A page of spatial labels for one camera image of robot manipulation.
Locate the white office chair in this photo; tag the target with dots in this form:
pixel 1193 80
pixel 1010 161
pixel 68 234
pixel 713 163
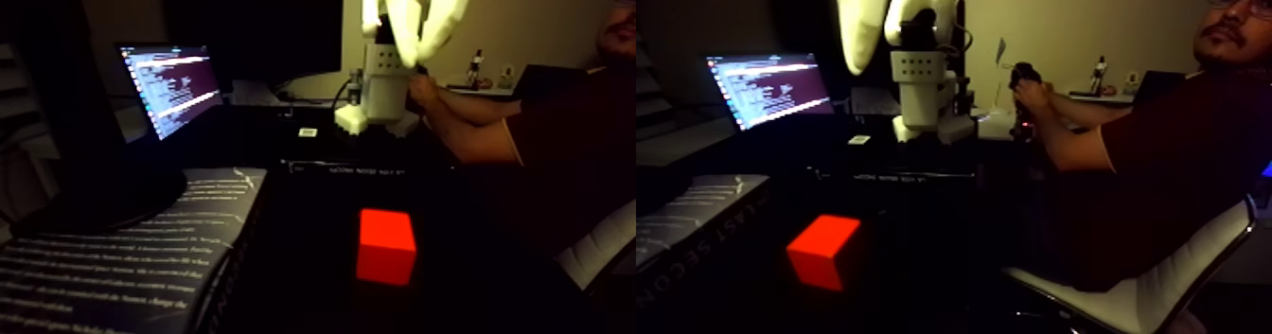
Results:
pixel 606 246

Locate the open laptop with lit screen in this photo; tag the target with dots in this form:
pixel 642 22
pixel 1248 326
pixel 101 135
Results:
pixel 174 87

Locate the red cube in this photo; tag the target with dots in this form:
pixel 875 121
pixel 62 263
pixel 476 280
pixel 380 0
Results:
pixel 386 246

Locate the small dark figurine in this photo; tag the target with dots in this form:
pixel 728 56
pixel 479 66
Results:
pixel 476 68

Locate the small pale ornament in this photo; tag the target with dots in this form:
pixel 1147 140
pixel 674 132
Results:
pixel 508 76

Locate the black desk monitor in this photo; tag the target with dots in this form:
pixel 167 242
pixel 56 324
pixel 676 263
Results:
pixel 258 28

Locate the person's hand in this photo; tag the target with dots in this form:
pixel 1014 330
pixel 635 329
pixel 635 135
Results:
pixel 425 95

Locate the black box with white print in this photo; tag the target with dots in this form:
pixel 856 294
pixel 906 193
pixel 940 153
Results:
pixel 109 266

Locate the small white tag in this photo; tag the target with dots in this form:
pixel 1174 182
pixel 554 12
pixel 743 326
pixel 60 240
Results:
pixel 308 132

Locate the pale paper sheet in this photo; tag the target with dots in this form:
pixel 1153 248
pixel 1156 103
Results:
pixel 253 94

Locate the black strip with white print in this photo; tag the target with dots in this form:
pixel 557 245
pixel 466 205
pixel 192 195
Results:
pixel 338 167

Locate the person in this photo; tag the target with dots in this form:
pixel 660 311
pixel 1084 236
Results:
pixel 576 147

